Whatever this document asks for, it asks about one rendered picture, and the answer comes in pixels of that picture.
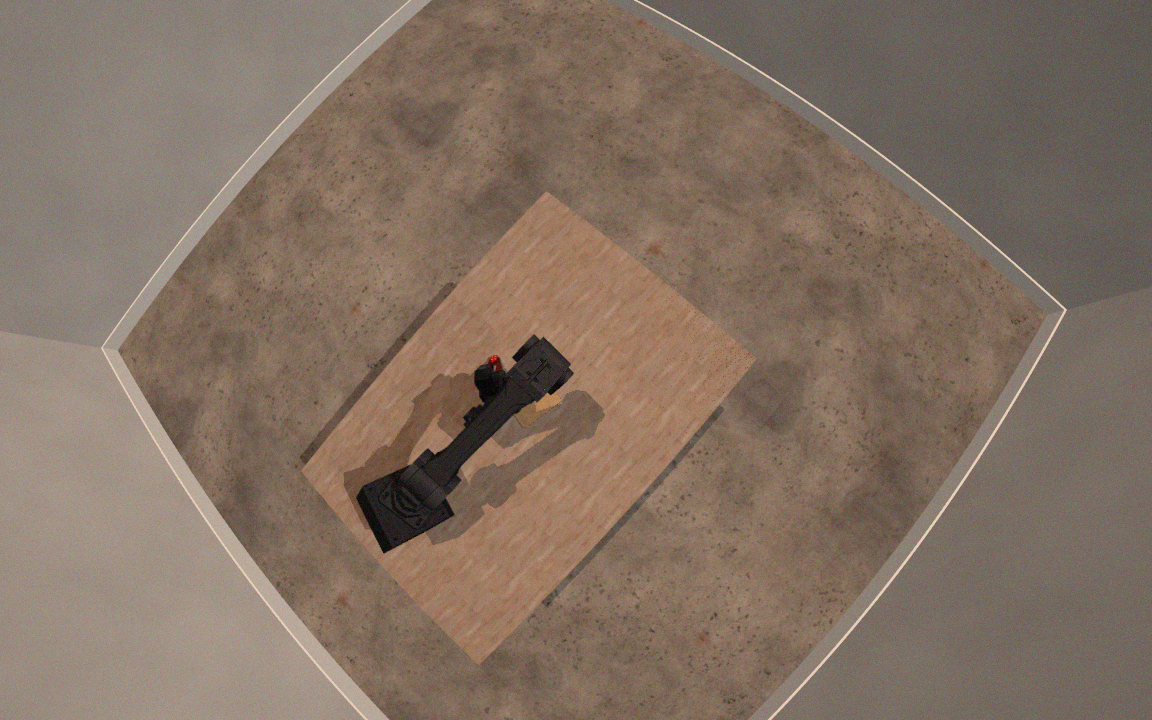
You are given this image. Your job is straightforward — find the orange flat mat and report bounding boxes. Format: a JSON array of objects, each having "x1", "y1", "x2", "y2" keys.
[{"x1": 514, "y1": 392, "x2": 562, "y2": 429}]

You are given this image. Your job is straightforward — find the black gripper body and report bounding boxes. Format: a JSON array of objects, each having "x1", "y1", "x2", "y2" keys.
[{"x1": 484, "y1": 370, "x2": 509, "y2": 400}]

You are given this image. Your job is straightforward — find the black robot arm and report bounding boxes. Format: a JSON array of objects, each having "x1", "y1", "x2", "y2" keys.
[{"x1": 378, "y1": 335, "x2": 574, "y2": 530}]

